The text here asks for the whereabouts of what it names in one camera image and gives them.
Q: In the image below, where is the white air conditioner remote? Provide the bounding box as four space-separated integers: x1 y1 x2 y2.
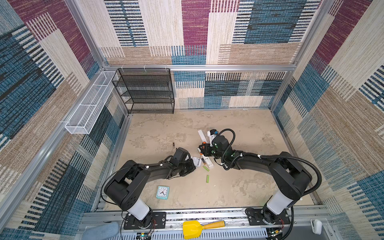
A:
192 157 203 167

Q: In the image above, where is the orange black screwdriver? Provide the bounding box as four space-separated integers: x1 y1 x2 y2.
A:
198 142 207 156

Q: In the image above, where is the long white remote control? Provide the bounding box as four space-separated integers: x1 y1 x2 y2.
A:
202 155 214 169

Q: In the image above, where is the white battery cover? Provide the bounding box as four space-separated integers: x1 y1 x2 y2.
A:
198 130 207 143

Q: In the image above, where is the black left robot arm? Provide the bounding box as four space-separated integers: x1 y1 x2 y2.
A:
103 148 196 226

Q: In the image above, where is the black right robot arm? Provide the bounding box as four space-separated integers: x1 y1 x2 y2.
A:
199 135 322 217

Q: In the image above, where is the teal square clock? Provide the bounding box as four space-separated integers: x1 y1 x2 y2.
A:
156 186 170 200

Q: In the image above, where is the yellow plastic scoop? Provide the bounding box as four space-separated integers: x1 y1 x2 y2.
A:
183 221 226 240

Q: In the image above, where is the blue cloth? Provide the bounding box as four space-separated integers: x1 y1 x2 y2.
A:
82 222 119 240

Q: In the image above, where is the white small device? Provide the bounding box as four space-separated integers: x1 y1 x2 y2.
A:
311 219 323 235

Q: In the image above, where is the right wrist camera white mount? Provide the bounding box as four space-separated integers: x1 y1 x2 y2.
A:
207 129 219 146

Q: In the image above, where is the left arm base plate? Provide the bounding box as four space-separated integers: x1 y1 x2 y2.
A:
123 211 167 230

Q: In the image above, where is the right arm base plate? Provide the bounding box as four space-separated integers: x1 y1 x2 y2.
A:
245 208 291 226

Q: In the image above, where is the black wire mesh shelf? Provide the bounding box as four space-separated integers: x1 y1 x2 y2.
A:
112 68 175 114

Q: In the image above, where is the white wire mesh basket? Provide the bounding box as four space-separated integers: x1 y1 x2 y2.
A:
65 71 115 135

